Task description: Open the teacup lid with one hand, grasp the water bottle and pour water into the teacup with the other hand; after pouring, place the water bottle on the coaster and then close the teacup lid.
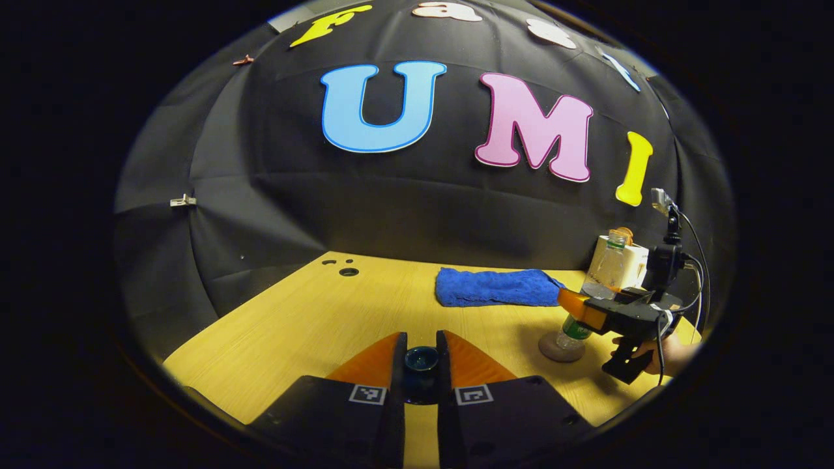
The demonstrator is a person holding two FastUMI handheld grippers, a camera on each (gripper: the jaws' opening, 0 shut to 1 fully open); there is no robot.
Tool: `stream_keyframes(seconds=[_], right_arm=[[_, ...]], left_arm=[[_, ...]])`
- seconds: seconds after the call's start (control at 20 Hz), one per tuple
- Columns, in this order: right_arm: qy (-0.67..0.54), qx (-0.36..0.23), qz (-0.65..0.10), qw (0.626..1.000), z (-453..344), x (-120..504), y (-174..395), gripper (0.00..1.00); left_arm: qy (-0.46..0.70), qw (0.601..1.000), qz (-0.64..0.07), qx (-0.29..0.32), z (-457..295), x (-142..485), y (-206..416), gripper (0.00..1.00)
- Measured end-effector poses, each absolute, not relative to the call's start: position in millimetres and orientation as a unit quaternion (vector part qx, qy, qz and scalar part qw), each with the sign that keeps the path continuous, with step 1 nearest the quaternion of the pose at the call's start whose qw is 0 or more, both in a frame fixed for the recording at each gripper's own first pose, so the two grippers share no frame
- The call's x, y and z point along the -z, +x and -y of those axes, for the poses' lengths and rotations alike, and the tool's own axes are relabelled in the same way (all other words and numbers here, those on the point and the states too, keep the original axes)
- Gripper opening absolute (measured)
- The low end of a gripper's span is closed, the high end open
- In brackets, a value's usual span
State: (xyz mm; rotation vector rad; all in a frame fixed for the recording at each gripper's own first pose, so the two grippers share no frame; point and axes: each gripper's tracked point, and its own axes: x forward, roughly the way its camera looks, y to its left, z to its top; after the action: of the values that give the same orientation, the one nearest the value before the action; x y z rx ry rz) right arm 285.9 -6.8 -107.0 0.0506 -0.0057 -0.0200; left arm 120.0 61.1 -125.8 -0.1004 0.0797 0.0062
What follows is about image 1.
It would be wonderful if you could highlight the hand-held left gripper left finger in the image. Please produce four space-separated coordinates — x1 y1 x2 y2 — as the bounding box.
248 331 408 469

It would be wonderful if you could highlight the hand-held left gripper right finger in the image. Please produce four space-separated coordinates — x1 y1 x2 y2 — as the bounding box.
435 330 597 469

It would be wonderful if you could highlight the clear plastic water bottle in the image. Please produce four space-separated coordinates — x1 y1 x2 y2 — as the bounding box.
555 229 629 350

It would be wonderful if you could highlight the white toaster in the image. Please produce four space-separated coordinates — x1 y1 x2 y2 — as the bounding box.
590 234 650 291

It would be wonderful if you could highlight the blue towel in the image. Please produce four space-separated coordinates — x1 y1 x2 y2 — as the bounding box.
435 267 566 307

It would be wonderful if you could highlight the black cable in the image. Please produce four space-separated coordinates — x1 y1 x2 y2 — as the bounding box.
676 210 712 333

